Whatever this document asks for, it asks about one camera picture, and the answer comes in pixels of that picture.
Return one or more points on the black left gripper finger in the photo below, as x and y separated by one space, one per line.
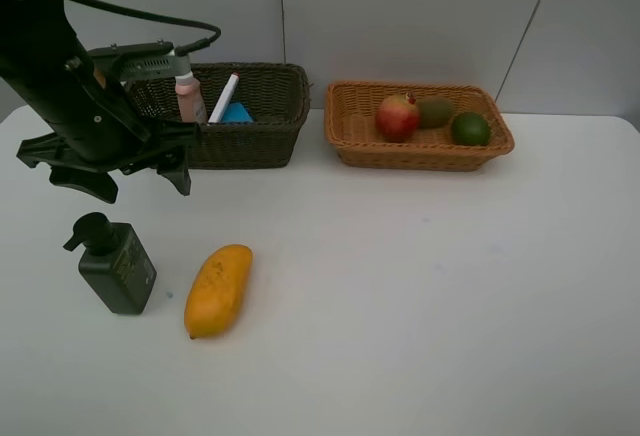
174 168
98 185

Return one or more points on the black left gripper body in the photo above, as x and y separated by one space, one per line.
96 128

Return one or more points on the pink bottle white cap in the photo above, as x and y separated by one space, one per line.
190 101

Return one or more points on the white marker red caps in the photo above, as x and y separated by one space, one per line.
224 99

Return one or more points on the blue board eraser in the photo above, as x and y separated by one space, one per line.
235 113

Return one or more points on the dark green pump bottle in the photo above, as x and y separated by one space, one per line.
114 263

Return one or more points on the yellow mango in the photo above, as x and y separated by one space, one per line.
217 294

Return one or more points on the red green pomegranate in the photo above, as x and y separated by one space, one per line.
397 118

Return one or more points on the brown kiwi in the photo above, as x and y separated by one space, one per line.
435 112

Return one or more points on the green lime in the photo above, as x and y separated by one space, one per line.
470 129

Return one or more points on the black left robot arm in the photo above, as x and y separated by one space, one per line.
37 42

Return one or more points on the dark brown wicker basket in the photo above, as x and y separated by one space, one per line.
276 97

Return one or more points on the orange wicker basket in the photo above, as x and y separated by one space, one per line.
349 125

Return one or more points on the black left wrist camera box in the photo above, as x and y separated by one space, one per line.
149 61

